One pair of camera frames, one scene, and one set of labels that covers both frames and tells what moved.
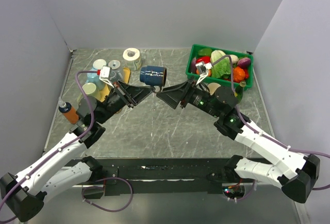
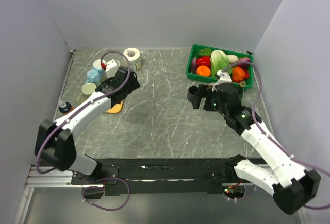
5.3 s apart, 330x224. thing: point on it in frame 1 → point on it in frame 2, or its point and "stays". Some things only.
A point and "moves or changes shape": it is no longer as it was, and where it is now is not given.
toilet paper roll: [132, 58] stays
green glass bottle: [238, 91] stays
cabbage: [221, 67] stays
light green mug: [89, 89] stays
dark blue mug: [154, 75] moves or changes shape
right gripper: [183, 92] → [201, 92]
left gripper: [134, 95] → [133, 85]
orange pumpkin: [238, 74] stays
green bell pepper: [205, 52] stays
